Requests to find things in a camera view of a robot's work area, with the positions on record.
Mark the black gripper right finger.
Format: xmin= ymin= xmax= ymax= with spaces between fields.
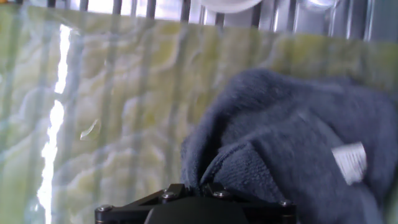
xmin=201 ymin=182 xmax=296 ymax=224

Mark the green marble pattern mat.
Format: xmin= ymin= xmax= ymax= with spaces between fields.
xmin=0 ymin=2 xmax=398 ymax=224

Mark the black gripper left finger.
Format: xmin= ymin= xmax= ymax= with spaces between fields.
xmin=95 ymin=183 xmax=193 ymax=224

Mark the dark grey cloth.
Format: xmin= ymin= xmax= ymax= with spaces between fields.
xmin=180 ymin=68 xmax=398 ymax=224

